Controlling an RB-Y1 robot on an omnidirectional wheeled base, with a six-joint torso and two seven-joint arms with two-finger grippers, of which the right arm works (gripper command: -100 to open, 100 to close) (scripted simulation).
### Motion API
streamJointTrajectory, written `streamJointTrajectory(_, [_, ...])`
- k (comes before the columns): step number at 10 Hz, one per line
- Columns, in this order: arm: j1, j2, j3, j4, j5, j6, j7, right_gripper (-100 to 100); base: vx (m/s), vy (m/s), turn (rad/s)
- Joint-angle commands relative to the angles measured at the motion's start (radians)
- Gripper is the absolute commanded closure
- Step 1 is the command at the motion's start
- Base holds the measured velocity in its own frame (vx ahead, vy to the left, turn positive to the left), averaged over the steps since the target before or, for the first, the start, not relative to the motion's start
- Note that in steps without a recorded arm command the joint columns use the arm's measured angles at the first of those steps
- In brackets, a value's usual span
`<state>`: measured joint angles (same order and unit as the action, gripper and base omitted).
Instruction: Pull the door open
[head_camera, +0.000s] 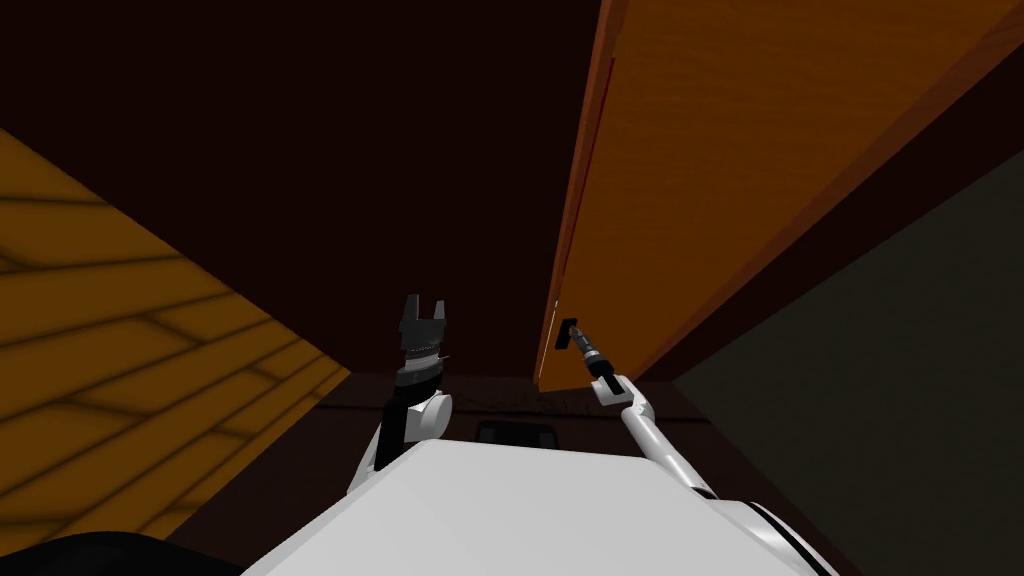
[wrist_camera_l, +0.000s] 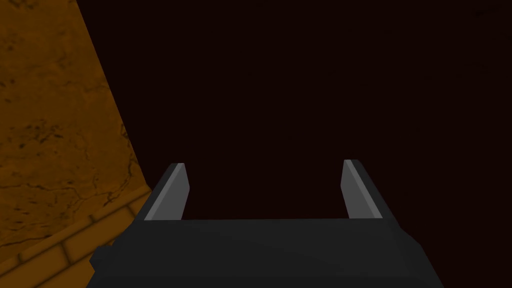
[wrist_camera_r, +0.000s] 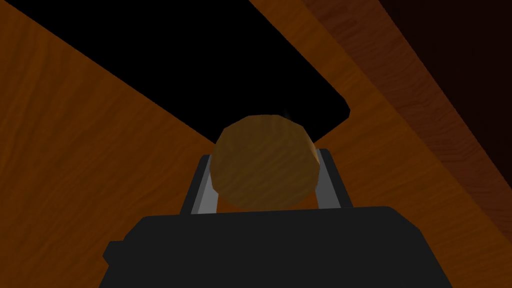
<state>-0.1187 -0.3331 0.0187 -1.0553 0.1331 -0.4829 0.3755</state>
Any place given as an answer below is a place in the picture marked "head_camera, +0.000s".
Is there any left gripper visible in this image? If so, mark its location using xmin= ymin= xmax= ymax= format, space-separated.
xmin=398 ymin=293 xmax=447 ymax=350

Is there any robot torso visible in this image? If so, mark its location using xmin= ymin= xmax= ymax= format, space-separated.
xmin=239 ymin=420 xmax=811 ymax=576

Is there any orange wooden door leaf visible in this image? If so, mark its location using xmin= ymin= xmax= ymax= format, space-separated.
xmin=533 ymin=0 xmax=1024 ymax=394

